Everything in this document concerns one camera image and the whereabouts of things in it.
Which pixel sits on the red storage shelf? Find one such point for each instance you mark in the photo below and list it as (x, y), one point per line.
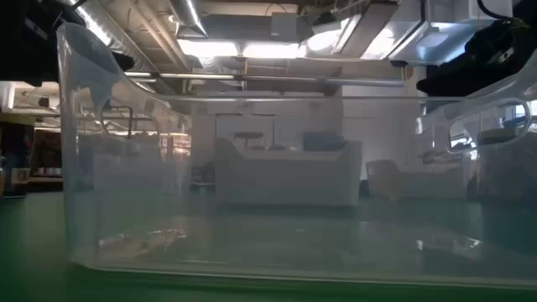
(46, 151)

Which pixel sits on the large clear plastic bin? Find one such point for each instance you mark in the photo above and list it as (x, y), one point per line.
(268, 251)

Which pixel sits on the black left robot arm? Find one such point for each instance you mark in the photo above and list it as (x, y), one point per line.
(25, 42)

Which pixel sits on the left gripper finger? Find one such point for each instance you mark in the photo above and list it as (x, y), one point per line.
(123, 62)

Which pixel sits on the silver round ventilation duct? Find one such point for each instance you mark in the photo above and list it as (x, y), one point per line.
(100, 25)
(189, 17)

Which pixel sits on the black aluminium table frame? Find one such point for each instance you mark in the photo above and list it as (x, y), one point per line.
(46, 187)

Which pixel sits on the large rectangular air duct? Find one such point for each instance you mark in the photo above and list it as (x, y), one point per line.
(356, 38)

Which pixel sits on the dark small background table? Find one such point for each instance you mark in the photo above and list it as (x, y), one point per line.
(248, 135)

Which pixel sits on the white cutting board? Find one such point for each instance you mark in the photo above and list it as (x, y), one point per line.
(285, 180)

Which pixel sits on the fluorescent ceiling light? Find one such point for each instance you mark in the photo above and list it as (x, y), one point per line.
(235, 48)

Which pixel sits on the horizontal metal ceiling pipe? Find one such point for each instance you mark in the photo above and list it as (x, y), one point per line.
(210, 76)

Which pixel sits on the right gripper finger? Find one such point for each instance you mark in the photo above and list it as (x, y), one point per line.
(436, 84)

